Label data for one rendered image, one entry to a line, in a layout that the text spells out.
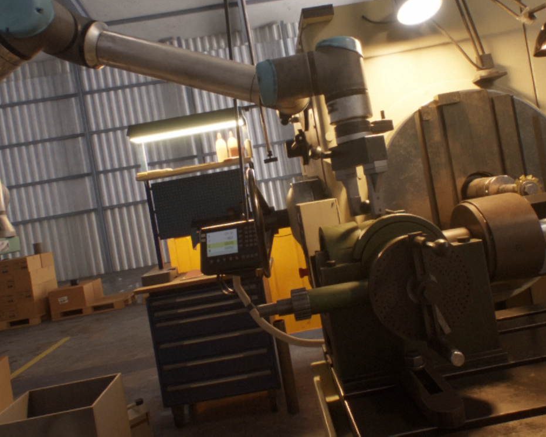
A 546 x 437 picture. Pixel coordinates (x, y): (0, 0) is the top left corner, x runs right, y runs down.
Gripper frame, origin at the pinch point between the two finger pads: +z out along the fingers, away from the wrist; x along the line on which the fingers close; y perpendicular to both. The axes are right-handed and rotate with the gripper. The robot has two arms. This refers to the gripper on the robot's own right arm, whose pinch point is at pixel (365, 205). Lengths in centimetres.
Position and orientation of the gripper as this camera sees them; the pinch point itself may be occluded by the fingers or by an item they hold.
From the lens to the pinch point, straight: 92.7
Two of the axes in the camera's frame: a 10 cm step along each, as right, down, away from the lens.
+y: -8.8, 1.5, -4.5
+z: 1.7, 9.9, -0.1
